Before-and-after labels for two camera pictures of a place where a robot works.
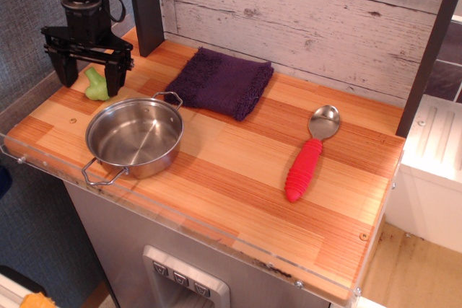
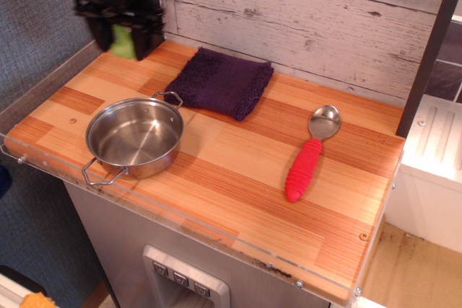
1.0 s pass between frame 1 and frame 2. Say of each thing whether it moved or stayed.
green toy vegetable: moved
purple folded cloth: stayed
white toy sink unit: stayed
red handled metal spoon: stayed
